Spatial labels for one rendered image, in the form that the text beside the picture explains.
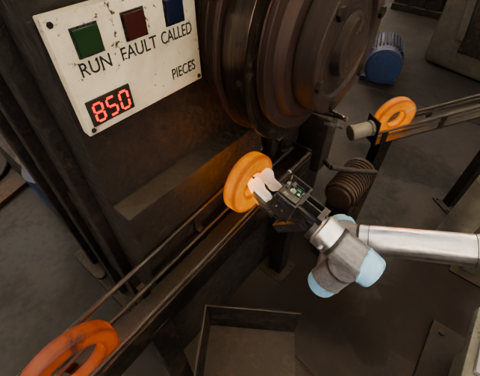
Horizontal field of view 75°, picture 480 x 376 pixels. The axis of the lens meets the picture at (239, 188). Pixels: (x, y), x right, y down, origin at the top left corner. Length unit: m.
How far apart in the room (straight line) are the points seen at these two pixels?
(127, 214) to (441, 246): 0.69
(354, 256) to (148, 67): 0.53
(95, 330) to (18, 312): 1.09
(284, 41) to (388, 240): 0.51
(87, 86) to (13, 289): 1.42
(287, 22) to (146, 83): 0.26
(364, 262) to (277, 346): 0.28
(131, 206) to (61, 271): 1.12
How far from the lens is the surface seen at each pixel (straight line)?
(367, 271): 0.70
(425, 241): 0.84
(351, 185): 1.24
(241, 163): 0.71
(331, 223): 0.69
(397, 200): 2.04
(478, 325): 1.39
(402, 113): 1.34
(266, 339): 0.81
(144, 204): 0.69
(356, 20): 0.68
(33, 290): 1.79
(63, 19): 0.51
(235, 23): 0.58
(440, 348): 1.62
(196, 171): 0.74
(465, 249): 0.84
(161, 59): 0.61
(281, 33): 0.59
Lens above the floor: 1.38
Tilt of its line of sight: 47 degrees down
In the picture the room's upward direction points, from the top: straight up
